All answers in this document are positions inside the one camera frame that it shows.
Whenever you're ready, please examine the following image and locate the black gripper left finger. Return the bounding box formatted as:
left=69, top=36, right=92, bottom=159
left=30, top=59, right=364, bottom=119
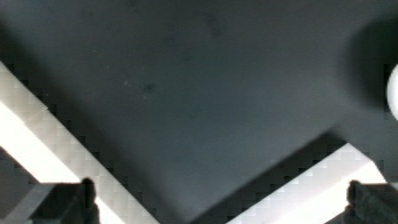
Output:
left=0, top=178, right=99, bottom=224

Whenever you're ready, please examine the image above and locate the white lamp bulb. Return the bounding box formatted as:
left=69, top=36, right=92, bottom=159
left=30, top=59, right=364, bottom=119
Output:
left=385, top=64, right=398, bottom=120

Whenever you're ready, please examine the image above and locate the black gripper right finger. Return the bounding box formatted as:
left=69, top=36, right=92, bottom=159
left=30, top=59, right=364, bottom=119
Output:
left=342, top=181, right=398, bottom=224

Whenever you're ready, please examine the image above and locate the white U-shaped border frame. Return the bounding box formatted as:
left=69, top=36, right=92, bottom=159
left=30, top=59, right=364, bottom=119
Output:
left=0, top=63, right=385, bottom=224

